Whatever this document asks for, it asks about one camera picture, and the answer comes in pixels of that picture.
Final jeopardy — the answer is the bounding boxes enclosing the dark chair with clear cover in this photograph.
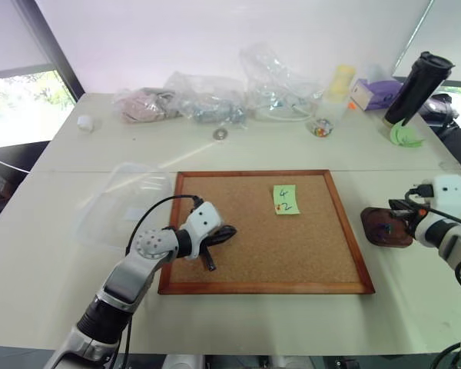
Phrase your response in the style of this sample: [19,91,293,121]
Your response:
[0,139,51,235]

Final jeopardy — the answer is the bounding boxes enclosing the plastic bag with blue contents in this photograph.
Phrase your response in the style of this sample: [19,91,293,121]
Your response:
[164,71,251,130]

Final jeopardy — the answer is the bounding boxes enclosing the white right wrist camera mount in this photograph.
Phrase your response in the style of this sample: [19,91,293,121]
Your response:
[429,175,461,217]

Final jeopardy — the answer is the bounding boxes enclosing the grey rounded shape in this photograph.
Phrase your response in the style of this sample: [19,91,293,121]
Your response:
[162,353,205,369]

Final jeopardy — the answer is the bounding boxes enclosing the small white cap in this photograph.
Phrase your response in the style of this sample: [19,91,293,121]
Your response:
[76,114,95,134]

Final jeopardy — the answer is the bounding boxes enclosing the green sticky note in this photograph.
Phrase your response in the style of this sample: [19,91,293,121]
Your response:
[272,184,302,217]

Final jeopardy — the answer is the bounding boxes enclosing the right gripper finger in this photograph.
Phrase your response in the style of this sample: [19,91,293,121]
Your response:
[396,214,416,238]
[387,198,413,216]

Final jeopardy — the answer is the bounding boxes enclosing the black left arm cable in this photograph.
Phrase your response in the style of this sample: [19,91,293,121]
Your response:
[124,194,203,257]

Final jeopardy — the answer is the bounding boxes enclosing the black window frame post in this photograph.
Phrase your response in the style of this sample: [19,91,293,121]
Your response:
[14,0,86,107]

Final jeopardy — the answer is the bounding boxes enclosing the glass jar of pushpins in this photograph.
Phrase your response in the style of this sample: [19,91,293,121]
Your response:
[307,117,336,138]

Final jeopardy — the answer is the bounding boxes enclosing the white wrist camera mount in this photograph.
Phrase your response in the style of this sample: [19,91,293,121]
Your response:
[180,201,226,261]
[429,175,461,217]

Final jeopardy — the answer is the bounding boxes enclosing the purple tissue box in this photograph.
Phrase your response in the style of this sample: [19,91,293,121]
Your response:
[349,63,405,112]

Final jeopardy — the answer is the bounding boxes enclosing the black tumbler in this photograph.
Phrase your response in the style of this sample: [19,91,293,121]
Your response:
[381,51,456,128]

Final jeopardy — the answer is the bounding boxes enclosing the green tape dispenser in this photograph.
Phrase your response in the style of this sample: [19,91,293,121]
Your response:
[389,120,426,149]

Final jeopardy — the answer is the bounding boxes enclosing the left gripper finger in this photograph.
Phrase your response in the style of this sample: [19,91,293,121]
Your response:
[201,245,218,272]
[214,224,238,245]

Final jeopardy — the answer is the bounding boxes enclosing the clear plastic box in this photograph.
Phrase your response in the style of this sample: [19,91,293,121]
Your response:
[75,161,178,251]

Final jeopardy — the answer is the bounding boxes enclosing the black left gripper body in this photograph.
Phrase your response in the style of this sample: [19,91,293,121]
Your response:
[200,224,231,255]

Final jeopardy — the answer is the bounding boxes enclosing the black chair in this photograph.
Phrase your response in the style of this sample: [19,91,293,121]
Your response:
[417,91,461,172]

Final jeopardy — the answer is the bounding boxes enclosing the white roller blind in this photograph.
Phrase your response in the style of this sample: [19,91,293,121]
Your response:
[0,0,49,75]

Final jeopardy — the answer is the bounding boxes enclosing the wood-framed cork board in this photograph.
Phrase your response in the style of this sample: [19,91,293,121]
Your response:
[157,169,376,296]

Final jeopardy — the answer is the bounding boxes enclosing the clear bag with white cable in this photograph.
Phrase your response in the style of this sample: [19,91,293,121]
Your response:
[239,42,328,122]

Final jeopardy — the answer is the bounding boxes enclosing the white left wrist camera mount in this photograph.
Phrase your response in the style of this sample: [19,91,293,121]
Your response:
[180,201,226,261]

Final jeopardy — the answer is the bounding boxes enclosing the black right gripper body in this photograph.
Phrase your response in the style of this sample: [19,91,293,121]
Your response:
[402,201,432,232]

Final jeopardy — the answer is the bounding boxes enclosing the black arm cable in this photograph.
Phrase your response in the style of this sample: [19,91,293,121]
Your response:
[404,184,461,232]
[124,194,203,257]

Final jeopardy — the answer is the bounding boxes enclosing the clear container with yellow lid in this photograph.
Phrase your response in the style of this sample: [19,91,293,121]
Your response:
[316,64,357,125]

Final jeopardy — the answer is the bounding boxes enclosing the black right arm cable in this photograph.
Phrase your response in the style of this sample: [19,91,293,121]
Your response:
[404,184,461,232]

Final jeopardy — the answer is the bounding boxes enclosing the plastic bag with pink contents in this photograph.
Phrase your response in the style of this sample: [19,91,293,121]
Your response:
[112,87,185,125]

